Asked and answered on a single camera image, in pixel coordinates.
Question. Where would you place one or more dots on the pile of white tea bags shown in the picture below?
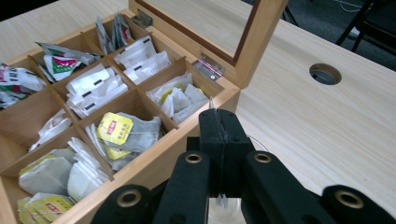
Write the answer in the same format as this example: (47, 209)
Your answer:
(180, 99)

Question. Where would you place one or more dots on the wooden tea box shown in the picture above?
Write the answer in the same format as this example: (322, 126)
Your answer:
(264, 37)

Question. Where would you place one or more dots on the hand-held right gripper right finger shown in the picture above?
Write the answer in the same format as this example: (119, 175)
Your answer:
(264, 186)

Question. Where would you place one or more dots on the pile of printed foil sachets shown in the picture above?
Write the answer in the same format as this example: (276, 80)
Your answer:
(120, 31)
(18, 81)
(63, 65)

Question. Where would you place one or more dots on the pile of yellow-tagged tea bags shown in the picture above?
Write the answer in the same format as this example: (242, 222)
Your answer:
(46, 177)
(140, 133)

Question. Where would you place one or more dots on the black folding chair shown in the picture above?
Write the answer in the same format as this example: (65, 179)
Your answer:
(383, 26)

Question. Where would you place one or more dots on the clear plastic cup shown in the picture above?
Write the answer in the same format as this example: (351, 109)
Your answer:
(229, 216)

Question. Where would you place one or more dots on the white paper tea sachet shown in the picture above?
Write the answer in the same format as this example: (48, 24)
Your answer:
(53, 127)

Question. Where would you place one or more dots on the pile of white paper sachets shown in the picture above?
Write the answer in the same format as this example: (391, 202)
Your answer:
(143, 59)
(93, 90)

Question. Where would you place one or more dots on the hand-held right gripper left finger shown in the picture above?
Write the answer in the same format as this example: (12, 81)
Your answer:
(186, 186)

